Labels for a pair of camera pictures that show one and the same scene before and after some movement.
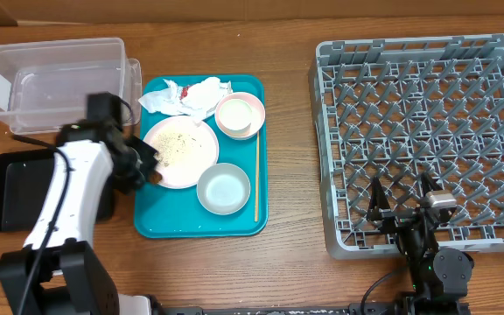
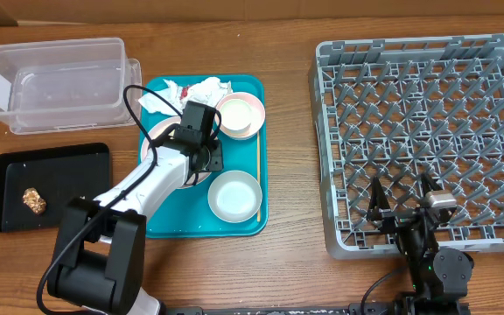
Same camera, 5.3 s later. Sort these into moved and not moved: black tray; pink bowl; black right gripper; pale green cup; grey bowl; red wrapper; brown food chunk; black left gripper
Moved: brown food chunk; black left gripper; grey bowl
Not moved: pale green cup; black tray; black right gripper; red wrapper; pink bowl
